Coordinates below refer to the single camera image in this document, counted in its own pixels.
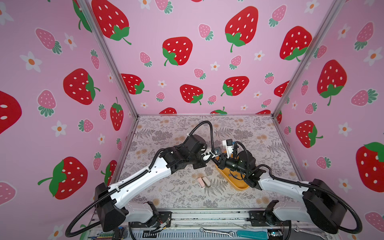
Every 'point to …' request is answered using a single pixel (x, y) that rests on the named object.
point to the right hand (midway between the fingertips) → (209, 155)
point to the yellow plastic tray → (235, 178)
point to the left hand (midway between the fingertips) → (207, 153)
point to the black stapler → (219, 149)
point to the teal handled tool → (251, 234)
